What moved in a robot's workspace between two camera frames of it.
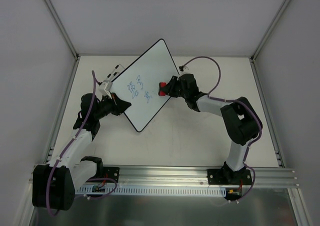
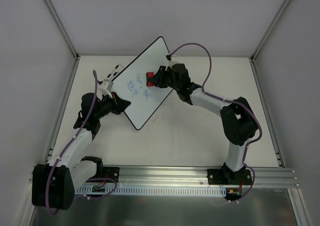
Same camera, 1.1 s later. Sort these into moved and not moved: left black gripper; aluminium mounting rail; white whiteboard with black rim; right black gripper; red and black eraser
Moved: right black gripper; red and black eraser
Not moved: white whiteboard with black rim; left black gripper; aluminium mounting rail
